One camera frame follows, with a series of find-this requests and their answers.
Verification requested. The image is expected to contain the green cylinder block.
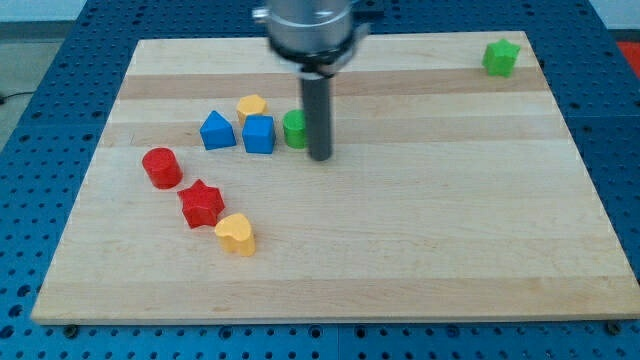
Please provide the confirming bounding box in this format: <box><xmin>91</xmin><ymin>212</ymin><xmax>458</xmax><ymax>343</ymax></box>
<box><xmin>282</xmin><ymin>109</ymin><xmax>306</xmax><ymax>149</ymax></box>

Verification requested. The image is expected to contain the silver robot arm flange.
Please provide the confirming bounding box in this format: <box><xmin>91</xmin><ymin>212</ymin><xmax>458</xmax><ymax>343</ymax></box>
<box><xmin>251</xmin><ymin>0</ymin><xmax>370</xmax><ymax>80</ymax></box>

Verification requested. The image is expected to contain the wooden board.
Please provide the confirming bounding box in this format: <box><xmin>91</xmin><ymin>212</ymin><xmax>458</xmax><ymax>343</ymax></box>
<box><xmin>32</xmin><ymin>31</ymin><xmax>639</xmax><ymax>325</ymax></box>

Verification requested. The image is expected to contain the blue cube block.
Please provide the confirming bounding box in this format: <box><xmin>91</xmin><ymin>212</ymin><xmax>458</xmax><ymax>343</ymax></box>
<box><xmin>242</xmin><ymin>115</ymin><xmax>276</xmax><ymax>154</ymax></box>

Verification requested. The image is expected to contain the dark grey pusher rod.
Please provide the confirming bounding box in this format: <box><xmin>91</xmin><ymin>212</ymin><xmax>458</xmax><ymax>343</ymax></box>
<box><xmin>300</xmin><ymin>78</ymin><xmax>333</xmax><ymax>161</ymax></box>

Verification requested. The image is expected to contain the yellow heart block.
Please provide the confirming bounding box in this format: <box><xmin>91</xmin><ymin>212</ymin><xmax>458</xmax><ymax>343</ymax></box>
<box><xmin>214</xmin><ymin>213</ymin><xmax>256</xmax><ymax>257</ymax></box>

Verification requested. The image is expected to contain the yellow hexagon block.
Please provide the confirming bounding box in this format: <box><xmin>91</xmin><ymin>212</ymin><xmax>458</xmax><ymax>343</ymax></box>
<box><xmin>236</xmin><ymin>94</ymin><xmax>268</xmax><ymax>127</ymax></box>

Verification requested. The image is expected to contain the blue pentagon block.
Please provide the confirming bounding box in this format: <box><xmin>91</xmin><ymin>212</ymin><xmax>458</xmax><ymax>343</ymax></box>
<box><xmin>199</xmin><ymin>111</ymin><xmax>236</xmax><ymax>150</ymax></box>

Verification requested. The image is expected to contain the red star block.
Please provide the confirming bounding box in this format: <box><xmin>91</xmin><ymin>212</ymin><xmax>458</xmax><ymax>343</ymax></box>
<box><xmin>177</xmin><ymin>179</ymin><xmax>225</xmax><ymax>228</ymax></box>

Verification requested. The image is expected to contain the red cylinder block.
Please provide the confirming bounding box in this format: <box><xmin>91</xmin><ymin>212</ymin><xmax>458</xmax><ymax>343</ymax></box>
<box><xmin>142</xmin><ymin>147</ymin><xmax>183</xmax><ymax>189</ymax></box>

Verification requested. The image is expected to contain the green star block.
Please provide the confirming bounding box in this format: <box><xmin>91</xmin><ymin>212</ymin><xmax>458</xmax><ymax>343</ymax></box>
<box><xmin>482</xmin><ymin>39</ymin><xmax>521</xmax><ymax>78</ymax></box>

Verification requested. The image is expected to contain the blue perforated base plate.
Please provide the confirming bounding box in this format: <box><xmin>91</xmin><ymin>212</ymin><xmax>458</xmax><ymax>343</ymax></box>
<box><xmin>1</xmin><ymin>0</ymin><xmax>639</xmax><ymax>359</ymax></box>

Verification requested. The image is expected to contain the black cable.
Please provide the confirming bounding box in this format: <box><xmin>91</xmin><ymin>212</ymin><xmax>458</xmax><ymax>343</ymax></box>
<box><xmin>0</xmin><ymin>90</ymin><xmax>34</xmax><ymax>105</ymax></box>

